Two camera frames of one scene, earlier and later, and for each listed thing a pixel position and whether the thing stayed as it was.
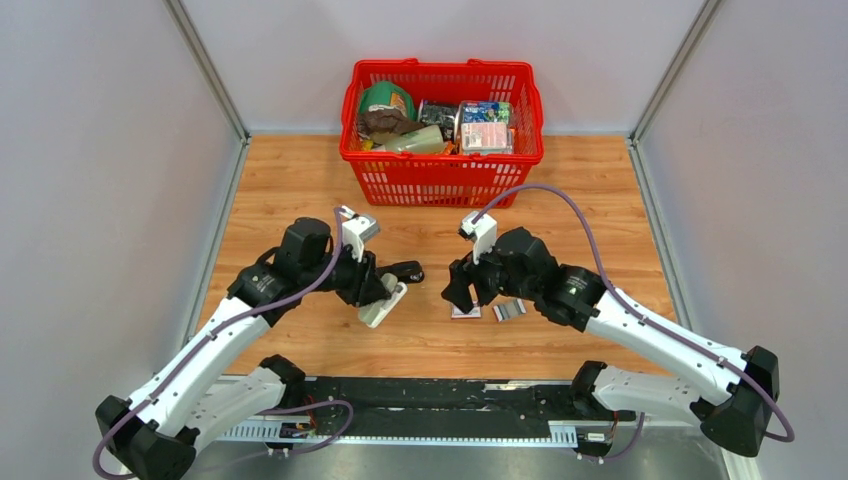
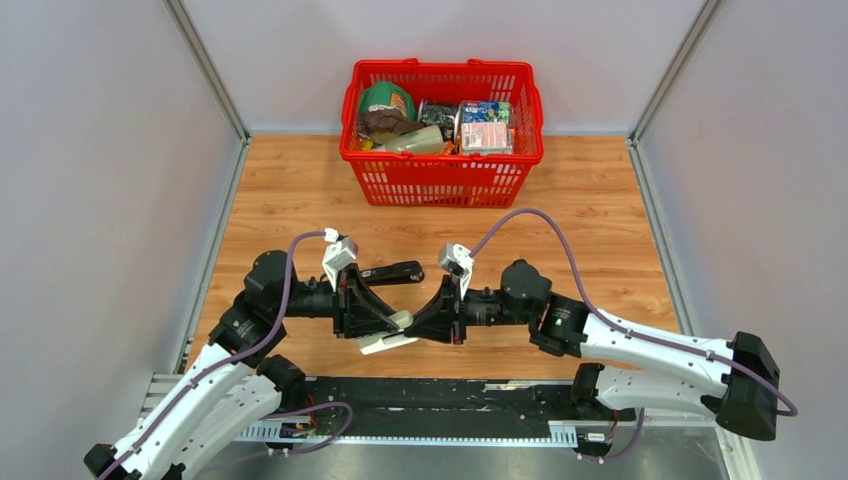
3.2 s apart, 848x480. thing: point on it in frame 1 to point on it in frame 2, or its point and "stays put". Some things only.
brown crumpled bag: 390,121 stays put
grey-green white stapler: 373,314 to 389,340
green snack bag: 389,94 stays put
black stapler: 407,271 stays put
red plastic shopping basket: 445,180 stays put
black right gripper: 464,273 to 435,323
